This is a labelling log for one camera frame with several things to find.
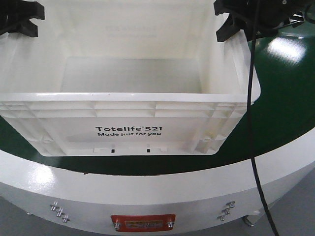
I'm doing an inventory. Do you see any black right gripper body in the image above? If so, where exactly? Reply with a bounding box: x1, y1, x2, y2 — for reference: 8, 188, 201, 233
236, 0, 315, 37

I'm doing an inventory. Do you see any red label plate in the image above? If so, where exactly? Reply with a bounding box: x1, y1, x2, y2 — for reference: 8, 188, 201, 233
111, 214, 176, 233

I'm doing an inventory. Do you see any white round table rim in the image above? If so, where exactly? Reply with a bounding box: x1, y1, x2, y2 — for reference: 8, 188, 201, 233
0, 115, 315, 236

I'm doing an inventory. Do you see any black cable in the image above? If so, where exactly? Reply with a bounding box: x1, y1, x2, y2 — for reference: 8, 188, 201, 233
246, 0, 280, 236

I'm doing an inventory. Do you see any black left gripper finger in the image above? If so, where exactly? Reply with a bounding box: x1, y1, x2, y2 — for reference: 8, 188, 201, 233
21, 1, 45, 20
7, 20, 38, 37

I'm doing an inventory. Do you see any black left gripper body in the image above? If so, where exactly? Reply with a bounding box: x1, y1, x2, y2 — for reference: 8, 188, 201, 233
0, 0, 27, 34

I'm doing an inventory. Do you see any white Totelife plastic crate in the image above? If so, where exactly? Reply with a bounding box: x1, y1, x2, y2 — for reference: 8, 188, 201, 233
0, 0, 250, 157

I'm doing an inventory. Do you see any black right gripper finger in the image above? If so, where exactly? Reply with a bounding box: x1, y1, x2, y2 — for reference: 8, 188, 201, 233
216, 14, 246, 42
213, 0, 240, 15

